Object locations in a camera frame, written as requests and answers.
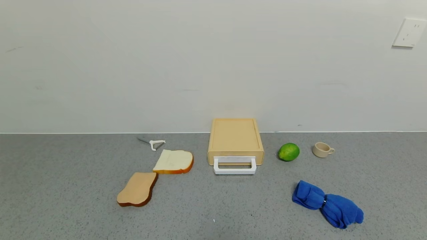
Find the white peeler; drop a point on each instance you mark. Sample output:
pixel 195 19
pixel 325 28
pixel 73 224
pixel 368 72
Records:
pixel 154 143

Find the brown toast slice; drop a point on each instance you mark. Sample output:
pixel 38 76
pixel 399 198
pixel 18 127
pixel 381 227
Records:
pixel 137 190

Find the blue cloth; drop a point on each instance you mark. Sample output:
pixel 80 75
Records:
pixel 337 208

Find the beige cup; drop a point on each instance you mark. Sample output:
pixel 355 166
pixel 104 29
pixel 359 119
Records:
pixel 321 150

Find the green lime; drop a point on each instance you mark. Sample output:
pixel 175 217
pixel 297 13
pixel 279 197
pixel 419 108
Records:
pixel 288 152

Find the white wall socket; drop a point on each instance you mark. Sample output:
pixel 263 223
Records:
pixel 409 32

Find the white bread slice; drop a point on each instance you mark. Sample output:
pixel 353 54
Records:
pixel 173 161

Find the yellow drawer case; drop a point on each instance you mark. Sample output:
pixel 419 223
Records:
pixel 235 135

